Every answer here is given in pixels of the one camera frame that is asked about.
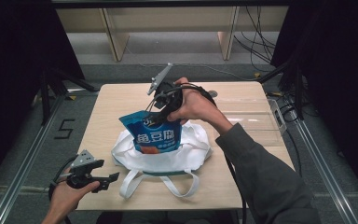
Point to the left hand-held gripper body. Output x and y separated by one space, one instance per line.
79 180

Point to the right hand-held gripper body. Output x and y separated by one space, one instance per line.
167 96

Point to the blue snack packet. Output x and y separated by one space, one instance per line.
155 137

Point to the white tote bag coloured blobs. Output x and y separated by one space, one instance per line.
167 161

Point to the person's left hand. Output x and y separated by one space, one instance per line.
63 199

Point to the person's right hand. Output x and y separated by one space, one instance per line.
199 107

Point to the round grey table grommet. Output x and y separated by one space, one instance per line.
214 93

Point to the light wooden desk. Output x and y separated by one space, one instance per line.
174 18

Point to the clear plastic box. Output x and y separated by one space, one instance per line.
256 124

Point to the black metal stand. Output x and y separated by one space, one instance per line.
292 77
54 87

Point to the black curtain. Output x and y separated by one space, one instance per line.
15 77
338 77

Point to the aluminium floor rail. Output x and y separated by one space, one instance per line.
21 174
329 177

